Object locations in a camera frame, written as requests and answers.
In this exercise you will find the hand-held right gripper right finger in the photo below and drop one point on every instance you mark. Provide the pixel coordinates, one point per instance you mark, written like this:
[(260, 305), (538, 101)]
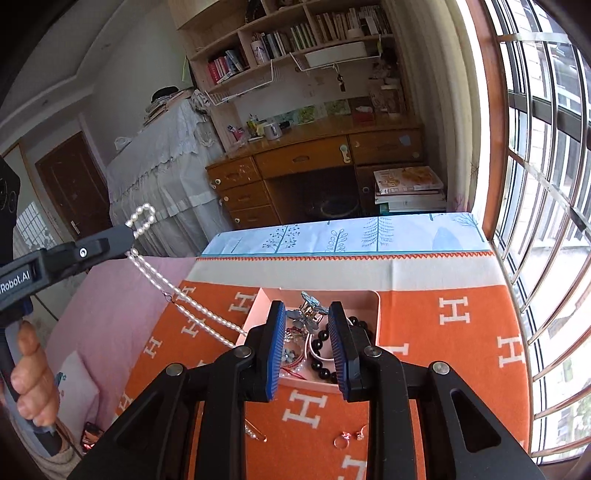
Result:
[(339, 360)]

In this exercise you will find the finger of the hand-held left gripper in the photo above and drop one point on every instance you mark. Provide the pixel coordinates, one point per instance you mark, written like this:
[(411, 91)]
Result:
[(101, 247)]

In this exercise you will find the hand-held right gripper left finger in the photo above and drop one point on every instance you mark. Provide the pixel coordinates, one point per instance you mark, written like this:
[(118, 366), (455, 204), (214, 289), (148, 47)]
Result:
[(276, 355)]

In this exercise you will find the silver flower earring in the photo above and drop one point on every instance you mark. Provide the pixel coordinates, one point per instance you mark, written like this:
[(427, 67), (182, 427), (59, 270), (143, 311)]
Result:
[(288, 357)]

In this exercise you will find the silver rhinestone hair comb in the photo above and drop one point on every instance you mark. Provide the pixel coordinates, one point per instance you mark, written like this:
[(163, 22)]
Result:
[(304, 318)]

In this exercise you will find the pink storage box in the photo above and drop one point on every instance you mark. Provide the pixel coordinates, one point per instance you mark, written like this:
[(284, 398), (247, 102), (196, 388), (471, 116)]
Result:
[(351, 300)]

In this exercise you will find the person's left hand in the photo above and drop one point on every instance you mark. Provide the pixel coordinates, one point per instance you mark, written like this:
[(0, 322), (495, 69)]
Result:
[(34, 378)]

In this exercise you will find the brown wooden door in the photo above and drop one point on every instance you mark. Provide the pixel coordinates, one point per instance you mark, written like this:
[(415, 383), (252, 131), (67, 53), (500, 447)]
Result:
[(74, 184)]

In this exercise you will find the rose gold earring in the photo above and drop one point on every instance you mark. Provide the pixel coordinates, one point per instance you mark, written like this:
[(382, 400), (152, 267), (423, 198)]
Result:
[(361, 434)]

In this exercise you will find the pink bedsheet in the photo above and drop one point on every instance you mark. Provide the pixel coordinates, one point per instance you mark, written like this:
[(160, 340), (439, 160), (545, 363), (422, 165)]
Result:
[(115, 323)]

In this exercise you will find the pearl hairpin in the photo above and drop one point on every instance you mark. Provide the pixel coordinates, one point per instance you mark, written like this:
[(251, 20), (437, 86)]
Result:
[(256, 432)]

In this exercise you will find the orange patterned blanket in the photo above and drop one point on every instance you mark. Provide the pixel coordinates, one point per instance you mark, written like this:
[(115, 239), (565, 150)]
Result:
[(415, 323)]

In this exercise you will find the white lace covered furniture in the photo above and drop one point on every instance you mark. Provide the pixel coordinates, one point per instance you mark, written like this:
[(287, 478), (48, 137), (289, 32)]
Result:
[(157, 175)]

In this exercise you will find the white pillow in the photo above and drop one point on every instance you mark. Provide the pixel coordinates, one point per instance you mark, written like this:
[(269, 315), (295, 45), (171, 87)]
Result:
[(76, 387)]

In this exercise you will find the light blue tree-print cloth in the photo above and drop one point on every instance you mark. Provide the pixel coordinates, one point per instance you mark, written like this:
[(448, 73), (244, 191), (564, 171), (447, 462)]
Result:
[(406, 235)]

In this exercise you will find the pile of books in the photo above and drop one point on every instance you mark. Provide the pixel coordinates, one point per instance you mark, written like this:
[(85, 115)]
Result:
[(161, 108)]

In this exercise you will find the dark round stool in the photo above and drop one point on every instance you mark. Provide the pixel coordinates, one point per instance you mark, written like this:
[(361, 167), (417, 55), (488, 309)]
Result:
[(339, 208)]

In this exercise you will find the smartphone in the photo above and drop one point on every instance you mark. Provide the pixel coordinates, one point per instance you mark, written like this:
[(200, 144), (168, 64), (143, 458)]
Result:
[(91, 436)]

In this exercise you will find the stack of magazines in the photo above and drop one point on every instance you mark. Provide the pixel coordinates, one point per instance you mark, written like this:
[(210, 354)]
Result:
[(408, 184)]

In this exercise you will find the wooden desk with drawers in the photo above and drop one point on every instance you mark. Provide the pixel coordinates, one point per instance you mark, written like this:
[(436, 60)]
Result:
[(300, 159)]

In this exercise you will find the white mug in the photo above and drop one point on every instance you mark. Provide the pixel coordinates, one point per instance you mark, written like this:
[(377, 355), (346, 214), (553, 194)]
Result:
[(272, 131)]

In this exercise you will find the row of red books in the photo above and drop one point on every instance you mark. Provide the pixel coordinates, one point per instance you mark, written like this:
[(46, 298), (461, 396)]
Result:
[(221, 67)]

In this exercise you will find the wooden bookshelf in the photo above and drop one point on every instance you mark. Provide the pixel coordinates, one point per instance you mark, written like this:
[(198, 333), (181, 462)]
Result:
[(286, 87)]

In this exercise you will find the red tissue box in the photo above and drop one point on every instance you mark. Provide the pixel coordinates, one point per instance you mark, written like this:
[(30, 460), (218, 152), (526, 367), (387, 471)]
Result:
[(362, 115)]

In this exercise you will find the white patterned vase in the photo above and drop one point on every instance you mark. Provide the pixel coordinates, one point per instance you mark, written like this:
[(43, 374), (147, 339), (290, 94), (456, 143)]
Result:
[(259, 53)]

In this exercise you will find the metal window grille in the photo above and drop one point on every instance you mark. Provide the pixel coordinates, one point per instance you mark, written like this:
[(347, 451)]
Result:
[(531, 184)]

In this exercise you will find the clear jar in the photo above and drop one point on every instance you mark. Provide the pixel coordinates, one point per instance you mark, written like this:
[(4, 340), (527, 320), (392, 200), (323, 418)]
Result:
[(385, 101)]

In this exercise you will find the beige curtain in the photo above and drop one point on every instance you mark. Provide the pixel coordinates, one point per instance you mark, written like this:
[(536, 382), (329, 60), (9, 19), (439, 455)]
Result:
[(443, 115)]

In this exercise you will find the row of pale books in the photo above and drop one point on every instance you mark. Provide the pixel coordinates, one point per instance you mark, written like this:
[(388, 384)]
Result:
[(332, 25)]

